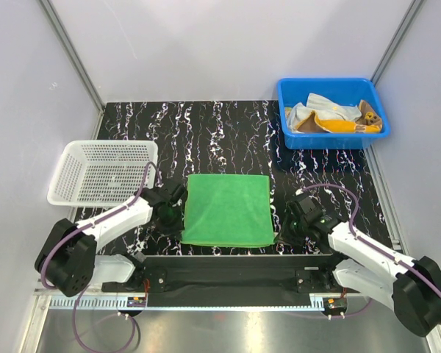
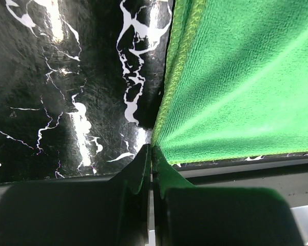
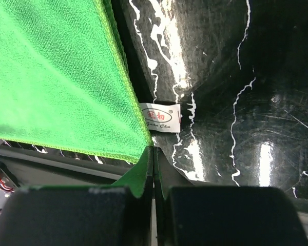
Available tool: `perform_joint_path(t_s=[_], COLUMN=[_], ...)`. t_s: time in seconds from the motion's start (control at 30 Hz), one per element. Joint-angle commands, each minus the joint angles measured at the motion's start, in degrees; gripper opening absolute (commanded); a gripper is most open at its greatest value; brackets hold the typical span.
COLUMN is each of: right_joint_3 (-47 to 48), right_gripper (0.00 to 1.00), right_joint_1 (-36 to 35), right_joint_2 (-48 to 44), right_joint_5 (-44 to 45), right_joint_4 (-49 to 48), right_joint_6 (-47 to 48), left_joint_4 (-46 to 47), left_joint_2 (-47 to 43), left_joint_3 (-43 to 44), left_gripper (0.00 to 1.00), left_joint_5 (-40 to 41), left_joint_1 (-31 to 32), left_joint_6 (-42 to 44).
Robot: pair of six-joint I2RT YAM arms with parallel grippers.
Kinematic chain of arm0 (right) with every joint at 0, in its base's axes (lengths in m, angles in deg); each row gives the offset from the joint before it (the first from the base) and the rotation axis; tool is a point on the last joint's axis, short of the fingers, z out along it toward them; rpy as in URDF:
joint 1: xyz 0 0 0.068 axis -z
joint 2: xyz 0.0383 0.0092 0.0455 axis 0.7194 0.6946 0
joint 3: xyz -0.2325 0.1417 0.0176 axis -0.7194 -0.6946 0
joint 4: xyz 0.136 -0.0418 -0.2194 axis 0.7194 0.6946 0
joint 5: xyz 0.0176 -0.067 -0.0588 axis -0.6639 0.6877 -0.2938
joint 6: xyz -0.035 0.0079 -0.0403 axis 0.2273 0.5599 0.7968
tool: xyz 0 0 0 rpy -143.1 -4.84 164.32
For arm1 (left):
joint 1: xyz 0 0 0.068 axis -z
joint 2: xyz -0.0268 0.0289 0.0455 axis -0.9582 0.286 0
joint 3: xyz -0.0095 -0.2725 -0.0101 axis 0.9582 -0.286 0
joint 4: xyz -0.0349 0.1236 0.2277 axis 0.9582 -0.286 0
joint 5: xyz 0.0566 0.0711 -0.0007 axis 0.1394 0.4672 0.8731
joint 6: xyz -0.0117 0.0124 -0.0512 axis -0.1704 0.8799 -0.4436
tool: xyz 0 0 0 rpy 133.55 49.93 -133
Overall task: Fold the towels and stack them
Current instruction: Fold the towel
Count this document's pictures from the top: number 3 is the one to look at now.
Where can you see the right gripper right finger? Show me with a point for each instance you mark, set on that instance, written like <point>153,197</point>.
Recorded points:
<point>193,214</point>

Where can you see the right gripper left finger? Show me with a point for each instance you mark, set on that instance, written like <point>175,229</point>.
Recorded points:
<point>116,214</point>

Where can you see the green microfiber towel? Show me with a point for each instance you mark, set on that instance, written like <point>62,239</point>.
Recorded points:
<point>64,80</point>

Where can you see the white towel label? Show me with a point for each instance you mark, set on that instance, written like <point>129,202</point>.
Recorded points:
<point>162,118</point>

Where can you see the black marble pattern mat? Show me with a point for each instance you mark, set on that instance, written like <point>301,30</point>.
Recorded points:
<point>239,70</point>

